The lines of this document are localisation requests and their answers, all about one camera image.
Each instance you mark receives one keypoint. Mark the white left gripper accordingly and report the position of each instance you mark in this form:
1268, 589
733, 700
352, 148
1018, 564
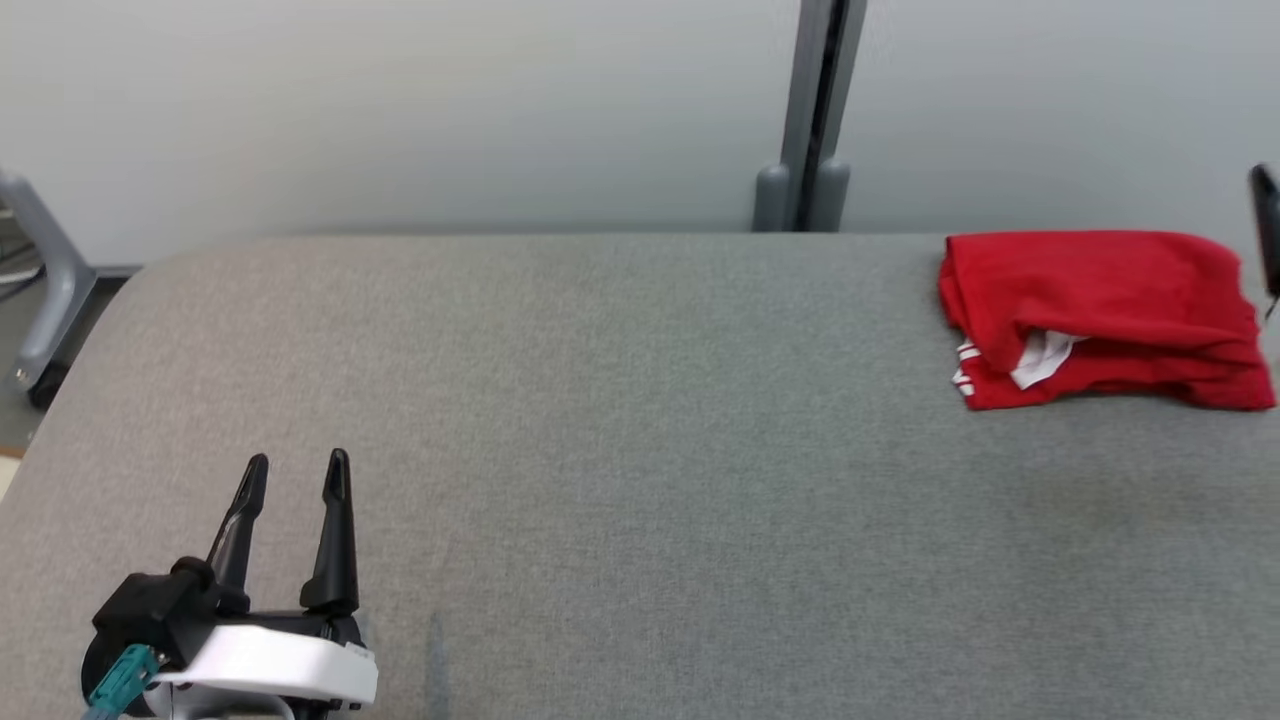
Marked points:
270, 660

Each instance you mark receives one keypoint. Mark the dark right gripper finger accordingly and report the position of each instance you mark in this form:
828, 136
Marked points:
1268, 230

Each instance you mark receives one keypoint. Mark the red jersey with white sleeves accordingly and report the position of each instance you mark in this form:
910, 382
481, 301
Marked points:
1100, 285

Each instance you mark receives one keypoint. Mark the grey wheeled stand leg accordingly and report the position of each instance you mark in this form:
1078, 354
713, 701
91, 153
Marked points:
55, 290

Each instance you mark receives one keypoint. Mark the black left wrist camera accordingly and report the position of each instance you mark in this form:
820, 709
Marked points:
150, 610

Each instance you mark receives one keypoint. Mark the grey partition post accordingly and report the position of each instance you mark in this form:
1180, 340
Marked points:
815, 110

